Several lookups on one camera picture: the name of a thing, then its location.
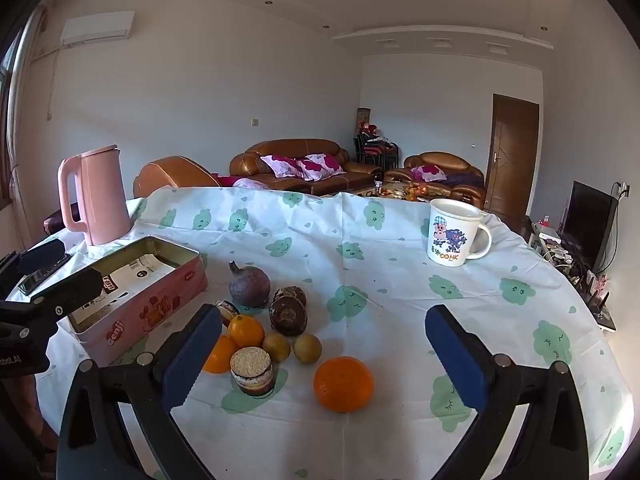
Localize small orange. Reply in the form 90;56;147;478
202;334;240;375
227;314;266;350

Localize black television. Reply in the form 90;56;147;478
560;180;618;273

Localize dark red stool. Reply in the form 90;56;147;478
42;202;83;236

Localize pink tin box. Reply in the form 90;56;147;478
65;235;210;367

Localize brown leather armchair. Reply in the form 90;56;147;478
384;152;486;211
132;156;221;198

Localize pink cushion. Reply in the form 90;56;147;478
215;174;271;191

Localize cluttered coffee table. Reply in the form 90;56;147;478
325;182;436;203

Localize pink electric kettle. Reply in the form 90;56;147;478
56;145;133;247

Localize dark brown water chestnut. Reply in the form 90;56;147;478
270;295;308;337
273;286;307;308

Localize stacked dark chairs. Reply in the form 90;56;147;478
354;132;400;171

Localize brown wooden door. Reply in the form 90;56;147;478
484;93;541;226

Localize white pillow magenta flowers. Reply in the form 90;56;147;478
411;164;447;183
295;154;346;181
261;154;306;179

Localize large orange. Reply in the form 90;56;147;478
313;356;375;413

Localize pink curtain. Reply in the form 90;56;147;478
7;5;51;241

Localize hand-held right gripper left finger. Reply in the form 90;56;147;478
57;302;223;480

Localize brown leather sofa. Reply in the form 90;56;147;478
230;138;386;197

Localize window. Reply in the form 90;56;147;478
0;55;13;211

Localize cluttered television cabinet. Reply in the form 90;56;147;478
522;215;618;333

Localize white air conditioner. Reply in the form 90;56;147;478
59;10;137;48

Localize black smartphone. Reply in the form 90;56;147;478
17;255;73;295

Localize purple passion fruit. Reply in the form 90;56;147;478
228;260;272;308

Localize white cartoon print mug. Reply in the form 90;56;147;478
426;198;493;266

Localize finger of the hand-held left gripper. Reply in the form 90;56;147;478
0;238;68;281
0;266;104;333

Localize white tablecloth green cloud print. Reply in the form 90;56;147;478
37;186;633;480

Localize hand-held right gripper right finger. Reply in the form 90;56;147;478
425;304;591;480

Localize olive-yellow passion fruit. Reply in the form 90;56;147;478
293;334;322;363
262;332;292;363

